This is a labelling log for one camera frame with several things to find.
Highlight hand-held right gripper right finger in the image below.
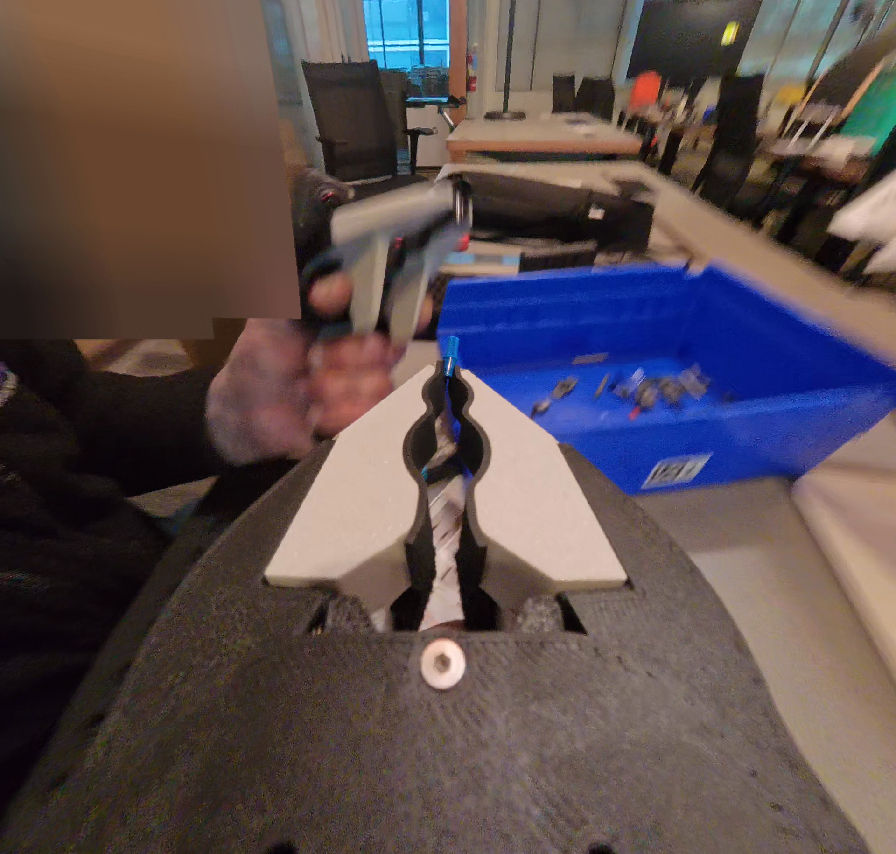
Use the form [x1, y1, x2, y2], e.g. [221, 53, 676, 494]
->
[448, 366, 629, 632]

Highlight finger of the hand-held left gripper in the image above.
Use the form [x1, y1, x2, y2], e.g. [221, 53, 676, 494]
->
[387, 226, 471, 344]
[330, 179, 473, 249]

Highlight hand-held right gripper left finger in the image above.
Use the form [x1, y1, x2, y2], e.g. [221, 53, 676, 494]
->
[263, 366, 447, 632]

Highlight small building parts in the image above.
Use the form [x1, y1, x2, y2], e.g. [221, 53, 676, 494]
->
[528, 353, 736, 421]

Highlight blue plastic bin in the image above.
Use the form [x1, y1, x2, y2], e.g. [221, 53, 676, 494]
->
[435, 260, 896, 494]

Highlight person's left forearm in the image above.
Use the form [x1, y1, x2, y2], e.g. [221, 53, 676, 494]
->
[0, 342, 225, 498]

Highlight person's left hand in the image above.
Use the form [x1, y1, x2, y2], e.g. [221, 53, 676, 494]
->
[205, 269, 408, 468]

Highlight clear sticker sheet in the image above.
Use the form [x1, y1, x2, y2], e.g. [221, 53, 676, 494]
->
[420, 413, 470, 631]

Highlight black office chair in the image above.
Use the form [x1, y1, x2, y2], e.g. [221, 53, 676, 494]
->
[693, 73, 767, 211]
[301, 59, 438, 183]

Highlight black fabric case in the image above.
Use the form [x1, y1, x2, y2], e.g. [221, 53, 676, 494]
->
[465, 170, 657, 253]

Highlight wooden table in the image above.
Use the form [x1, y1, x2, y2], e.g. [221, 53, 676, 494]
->
[446, 113, 645, 163]

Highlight black wall screen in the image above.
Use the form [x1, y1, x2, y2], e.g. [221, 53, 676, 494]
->
[626, 0, 764, 79]

